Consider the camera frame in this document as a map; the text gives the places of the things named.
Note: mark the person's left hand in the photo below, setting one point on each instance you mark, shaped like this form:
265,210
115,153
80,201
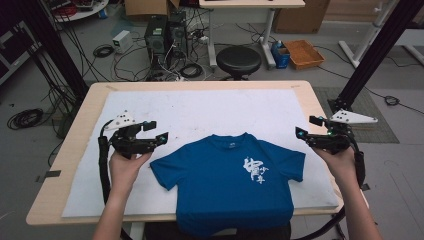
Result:
125,173

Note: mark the large cardboard box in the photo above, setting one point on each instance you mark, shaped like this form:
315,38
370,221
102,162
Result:
300,16

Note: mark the person's dark trousers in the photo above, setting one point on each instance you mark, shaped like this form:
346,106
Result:
160,234

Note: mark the open cardboard box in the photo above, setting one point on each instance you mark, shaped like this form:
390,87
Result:
146,7

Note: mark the black metal frame post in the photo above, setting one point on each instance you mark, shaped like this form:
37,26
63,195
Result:
376,53
53,46

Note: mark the black computer tower green label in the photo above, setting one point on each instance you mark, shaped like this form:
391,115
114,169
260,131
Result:
155,40

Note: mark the dark equipment rack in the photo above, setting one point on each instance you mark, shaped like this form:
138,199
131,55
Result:
13,50

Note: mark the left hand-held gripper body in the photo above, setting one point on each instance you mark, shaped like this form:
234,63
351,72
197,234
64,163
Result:
128,141

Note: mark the white desk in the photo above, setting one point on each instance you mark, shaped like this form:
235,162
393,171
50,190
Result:
250,3

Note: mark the white metal stand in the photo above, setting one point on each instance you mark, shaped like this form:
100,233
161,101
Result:
366,36

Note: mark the white table leg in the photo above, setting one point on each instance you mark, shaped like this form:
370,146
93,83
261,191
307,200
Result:
136,231

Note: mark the person's right hand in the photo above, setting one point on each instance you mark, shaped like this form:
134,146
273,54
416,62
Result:
343,166

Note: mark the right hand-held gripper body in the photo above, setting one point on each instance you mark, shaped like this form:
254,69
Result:
333,141

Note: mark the small white power supply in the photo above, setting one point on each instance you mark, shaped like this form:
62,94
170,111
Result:
122,41

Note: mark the round white table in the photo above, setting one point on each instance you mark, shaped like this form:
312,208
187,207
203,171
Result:
83,10

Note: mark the blue box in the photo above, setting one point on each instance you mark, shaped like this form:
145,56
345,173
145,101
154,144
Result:
280,56

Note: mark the white felt mat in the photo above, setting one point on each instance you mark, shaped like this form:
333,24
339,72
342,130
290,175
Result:
200,113

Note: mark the black round stool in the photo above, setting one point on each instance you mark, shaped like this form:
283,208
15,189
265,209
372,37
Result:
238,60

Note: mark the grey floor mat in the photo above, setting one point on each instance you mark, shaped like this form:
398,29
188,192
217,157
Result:
373,133

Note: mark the blue t-shirt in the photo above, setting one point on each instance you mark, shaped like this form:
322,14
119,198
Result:
216,186

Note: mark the grey tape strip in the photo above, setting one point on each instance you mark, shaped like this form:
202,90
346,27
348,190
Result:
365,187
50,174

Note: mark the white power strip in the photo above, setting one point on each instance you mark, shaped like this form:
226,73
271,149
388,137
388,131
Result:
180,79

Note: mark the orange shallow tray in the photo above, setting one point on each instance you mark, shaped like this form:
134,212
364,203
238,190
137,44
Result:
304,53

